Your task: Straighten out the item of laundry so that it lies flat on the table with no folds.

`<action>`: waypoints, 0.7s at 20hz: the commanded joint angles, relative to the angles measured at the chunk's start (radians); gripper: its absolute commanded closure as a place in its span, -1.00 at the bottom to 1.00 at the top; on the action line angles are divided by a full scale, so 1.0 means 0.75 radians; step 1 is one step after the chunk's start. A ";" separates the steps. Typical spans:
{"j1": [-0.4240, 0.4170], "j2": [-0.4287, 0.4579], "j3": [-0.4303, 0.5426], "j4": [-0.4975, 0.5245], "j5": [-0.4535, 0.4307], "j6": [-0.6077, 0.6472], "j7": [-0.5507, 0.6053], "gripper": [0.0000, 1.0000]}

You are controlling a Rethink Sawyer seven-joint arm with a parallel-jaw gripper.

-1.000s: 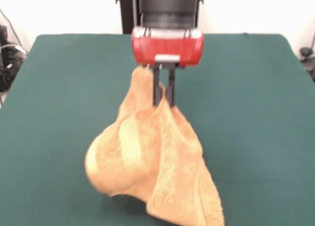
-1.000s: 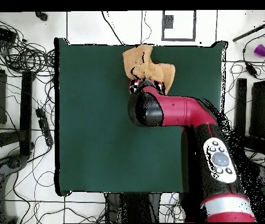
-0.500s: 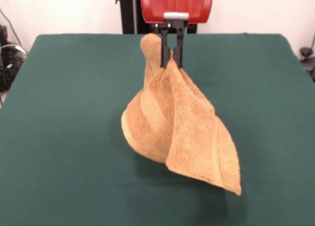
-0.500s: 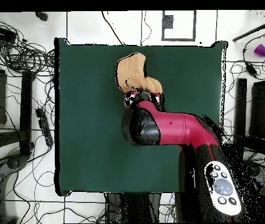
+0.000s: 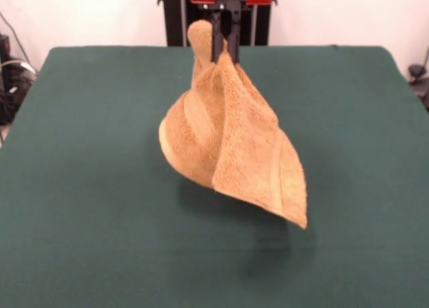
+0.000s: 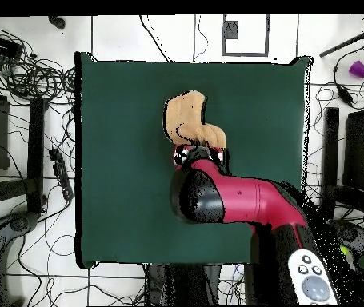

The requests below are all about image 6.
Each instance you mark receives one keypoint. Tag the orange terry towel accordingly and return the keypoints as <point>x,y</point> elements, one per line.
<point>184,118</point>

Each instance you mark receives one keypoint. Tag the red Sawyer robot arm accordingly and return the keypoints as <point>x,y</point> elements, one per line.
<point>248,198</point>

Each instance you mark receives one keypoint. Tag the dark green table cloth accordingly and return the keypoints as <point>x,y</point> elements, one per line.
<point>120,160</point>

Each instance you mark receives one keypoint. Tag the black power strip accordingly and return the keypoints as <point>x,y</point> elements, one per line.
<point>60,174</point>

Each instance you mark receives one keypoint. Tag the dark grey square patch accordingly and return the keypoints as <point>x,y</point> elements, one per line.
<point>231,29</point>

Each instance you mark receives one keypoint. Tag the black upright bar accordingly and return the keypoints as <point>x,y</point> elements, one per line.
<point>331,153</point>
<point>36,153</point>

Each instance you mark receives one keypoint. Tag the dark grey stand foot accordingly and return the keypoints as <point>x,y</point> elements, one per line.
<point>18,222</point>
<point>357,236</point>

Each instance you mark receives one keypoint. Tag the black power adapter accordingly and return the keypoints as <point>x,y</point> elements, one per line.
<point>344,95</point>

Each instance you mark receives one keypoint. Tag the dark rounded object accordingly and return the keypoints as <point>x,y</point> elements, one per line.
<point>56,21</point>

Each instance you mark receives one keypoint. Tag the yellow-green small object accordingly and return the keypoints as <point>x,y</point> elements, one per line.
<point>345,250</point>

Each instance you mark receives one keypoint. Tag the purple cup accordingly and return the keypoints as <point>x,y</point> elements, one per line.
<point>358,69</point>

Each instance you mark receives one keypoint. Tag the black tripod pole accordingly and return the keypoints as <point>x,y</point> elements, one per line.
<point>344,43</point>

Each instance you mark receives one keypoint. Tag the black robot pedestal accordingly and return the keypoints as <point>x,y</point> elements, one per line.
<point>184,284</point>

